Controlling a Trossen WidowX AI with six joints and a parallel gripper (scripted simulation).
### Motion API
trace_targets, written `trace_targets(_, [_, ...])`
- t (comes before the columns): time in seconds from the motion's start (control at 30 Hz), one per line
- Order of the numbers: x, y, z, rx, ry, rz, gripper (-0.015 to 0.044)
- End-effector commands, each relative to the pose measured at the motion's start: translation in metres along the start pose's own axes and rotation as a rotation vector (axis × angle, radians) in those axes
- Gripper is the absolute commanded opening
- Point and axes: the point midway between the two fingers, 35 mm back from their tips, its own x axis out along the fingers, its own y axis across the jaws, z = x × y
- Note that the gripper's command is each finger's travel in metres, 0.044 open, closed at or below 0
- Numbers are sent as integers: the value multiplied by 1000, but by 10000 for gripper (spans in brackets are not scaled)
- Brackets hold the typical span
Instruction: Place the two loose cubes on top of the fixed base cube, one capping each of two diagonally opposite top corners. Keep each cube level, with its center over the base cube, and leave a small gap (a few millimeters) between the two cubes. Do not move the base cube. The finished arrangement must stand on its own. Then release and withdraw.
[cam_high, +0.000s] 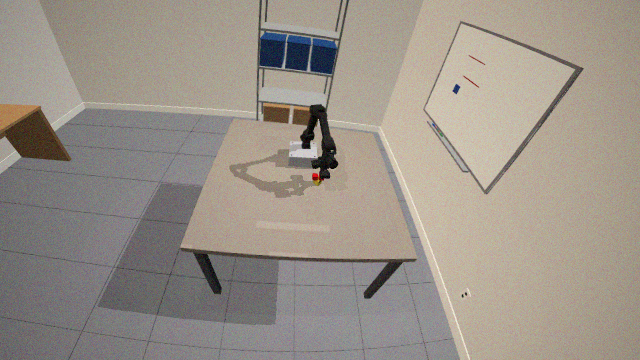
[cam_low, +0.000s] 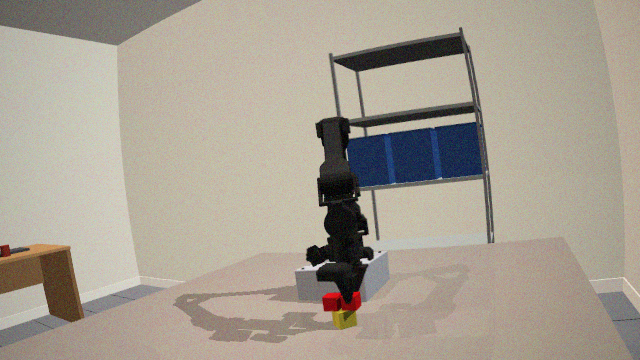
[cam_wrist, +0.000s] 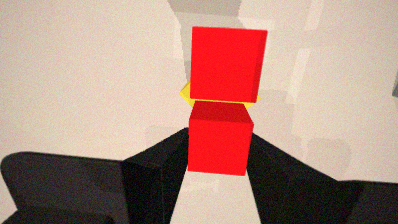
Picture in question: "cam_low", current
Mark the red cube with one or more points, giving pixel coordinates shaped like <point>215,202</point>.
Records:
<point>332,302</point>
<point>355,302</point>

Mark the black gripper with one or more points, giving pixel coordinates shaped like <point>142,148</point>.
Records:
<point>348,271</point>

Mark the yellow cube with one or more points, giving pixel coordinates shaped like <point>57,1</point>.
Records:
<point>344,319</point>

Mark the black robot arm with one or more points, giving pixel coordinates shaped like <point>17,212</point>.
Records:
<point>338,185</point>

